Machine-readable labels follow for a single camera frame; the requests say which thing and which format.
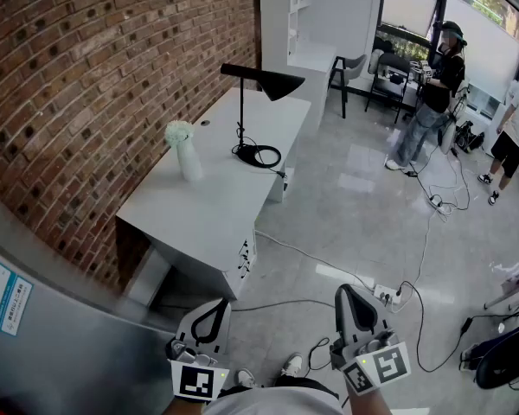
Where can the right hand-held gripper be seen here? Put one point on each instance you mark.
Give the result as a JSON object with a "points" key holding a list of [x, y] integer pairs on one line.
{"points": [[382, 363]]}

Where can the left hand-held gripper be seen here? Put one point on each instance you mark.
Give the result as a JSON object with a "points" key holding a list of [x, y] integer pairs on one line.
{"points": [[197, 381]]}

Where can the black desk lamp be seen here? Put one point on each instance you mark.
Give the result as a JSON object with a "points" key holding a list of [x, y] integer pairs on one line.
{"points": [[281, 85]]}

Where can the person's left forearm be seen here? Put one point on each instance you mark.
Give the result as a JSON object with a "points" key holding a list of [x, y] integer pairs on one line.
{"points": [[179, 408]]}

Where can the person's right forearm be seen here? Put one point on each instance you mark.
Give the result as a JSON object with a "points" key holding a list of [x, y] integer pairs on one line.
{"points": [[367, 404]]}

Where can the white desk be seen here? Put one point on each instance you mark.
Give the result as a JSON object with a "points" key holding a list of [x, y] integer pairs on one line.
{"points": [[225, 201]]}

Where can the person's left white shoe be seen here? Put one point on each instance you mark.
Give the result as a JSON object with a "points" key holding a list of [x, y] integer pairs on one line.
{"points": [[245, 378]]}

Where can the person's white shoe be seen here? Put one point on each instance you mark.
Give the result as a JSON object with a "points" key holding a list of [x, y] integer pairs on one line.
{"points": [[292, 363], [245, 378]]}

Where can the person's right white shoe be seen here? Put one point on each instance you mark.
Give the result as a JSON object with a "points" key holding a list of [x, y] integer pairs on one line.
{"points": [[292, 363]]}

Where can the person's black trousers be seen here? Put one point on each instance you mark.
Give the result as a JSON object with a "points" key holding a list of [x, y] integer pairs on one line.
{"points": [[298, 381]]}

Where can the person's white shirt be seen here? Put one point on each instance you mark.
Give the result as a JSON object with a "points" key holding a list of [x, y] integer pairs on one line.
{"points": [[277, 402]]}

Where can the grey metal cabinet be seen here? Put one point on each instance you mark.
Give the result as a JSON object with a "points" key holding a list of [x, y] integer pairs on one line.
{"points": [[69, 353]]}

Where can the dark office chair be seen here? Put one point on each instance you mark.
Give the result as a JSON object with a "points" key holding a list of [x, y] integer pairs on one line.
{"points": [[501, 361]]}

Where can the white ceramic vase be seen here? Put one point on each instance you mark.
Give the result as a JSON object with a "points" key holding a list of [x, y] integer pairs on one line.
{"points": [[189, 164]]}

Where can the blue and white label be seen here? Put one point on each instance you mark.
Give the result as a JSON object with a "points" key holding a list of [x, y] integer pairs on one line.
{"points": [[4, 296]]}

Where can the black equipment bag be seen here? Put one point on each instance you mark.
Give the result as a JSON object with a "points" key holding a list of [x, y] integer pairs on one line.
{"points": [[469, 136]]}

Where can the grey chair with black legs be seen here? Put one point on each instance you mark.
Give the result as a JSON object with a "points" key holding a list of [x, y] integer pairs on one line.
{"points": [[355, 66]]}

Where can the black folding chair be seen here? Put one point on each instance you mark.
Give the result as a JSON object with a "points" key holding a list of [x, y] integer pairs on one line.
{"points": [[392, 64]]}

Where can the white shelf cabinet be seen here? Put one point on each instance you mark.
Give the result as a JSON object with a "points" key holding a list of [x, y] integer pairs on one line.
{"points": [[324, 15]]}

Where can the black framed window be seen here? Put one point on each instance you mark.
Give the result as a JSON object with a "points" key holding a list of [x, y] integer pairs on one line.
{"points": [[408, 9]]}

